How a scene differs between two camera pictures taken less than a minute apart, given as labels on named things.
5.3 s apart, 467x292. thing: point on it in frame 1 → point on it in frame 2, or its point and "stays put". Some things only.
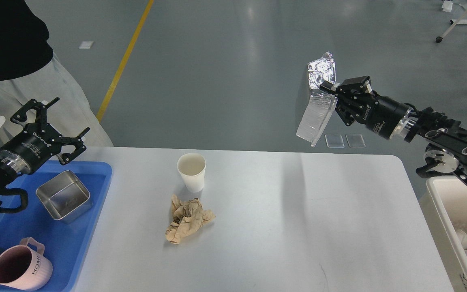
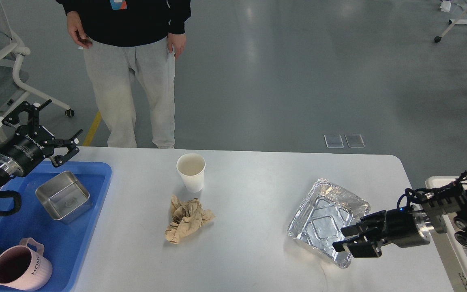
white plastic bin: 450,205 stays put
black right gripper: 392,119 → 405,227
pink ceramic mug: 22,267 stays put
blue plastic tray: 65,244 stays put
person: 14,64 → 142,36
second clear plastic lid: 355,140 stays put
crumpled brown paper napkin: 187,217 stays put
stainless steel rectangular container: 65,196 stays put
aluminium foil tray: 321,103 → 317,225
